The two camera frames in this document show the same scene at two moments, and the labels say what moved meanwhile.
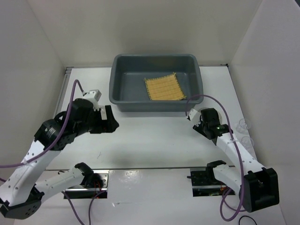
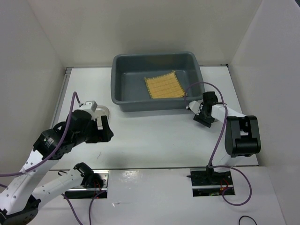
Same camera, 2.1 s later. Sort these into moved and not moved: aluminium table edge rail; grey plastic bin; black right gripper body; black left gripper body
Moved: black left gripper body; black right gripper body
Not moved: grey plastic bin; aluminium table edge rail
